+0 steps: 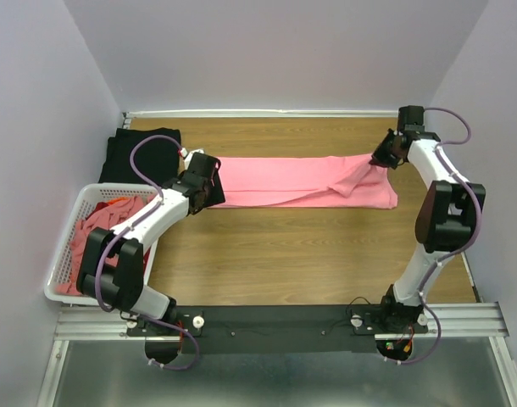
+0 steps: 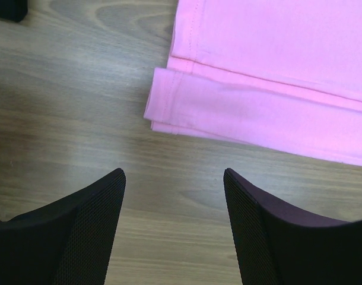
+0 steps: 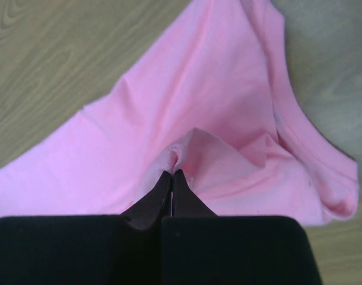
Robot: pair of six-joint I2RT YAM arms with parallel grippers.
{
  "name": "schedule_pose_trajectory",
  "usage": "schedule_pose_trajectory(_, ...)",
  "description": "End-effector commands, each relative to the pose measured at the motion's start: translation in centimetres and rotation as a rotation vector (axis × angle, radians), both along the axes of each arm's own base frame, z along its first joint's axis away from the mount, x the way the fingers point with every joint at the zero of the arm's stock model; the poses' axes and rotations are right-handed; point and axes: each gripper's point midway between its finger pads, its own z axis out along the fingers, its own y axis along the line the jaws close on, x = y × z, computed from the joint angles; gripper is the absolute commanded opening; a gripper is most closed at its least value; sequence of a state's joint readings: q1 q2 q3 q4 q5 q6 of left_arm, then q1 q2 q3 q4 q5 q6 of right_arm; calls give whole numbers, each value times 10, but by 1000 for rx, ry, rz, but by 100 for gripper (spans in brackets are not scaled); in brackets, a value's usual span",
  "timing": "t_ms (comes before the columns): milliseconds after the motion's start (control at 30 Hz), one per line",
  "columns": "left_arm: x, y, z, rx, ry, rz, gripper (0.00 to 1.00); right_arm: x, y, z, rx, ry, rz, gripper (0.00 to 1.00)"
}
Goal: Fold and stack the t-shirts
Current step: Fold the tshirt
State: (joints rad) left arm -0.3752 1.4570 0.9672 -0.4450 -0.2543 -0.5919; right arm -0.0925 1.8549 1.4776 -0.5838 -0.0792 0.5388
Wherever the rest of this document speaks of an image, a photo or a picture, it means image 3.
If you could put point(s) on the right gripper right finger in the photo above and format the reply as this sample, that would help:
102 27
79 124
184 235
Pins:
198 247

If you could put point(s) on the pink t shirt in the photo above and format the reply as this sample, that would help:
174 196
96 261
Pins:
212 97

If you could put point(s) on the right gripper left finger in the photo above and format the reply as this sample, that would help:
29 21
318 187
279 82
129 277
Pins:
96 249

